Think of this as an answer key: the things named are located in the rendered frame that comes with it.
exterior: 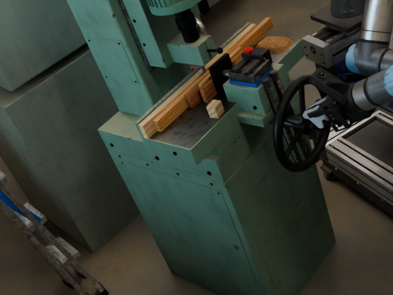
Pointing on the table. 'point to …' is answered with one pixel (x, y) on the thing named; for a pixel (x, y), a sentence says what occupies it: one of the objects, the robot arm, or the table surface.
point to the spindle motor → (170, 6)
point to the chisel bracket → (192, 50)
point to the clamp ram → (220, 72)
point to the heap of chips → (275, 44)
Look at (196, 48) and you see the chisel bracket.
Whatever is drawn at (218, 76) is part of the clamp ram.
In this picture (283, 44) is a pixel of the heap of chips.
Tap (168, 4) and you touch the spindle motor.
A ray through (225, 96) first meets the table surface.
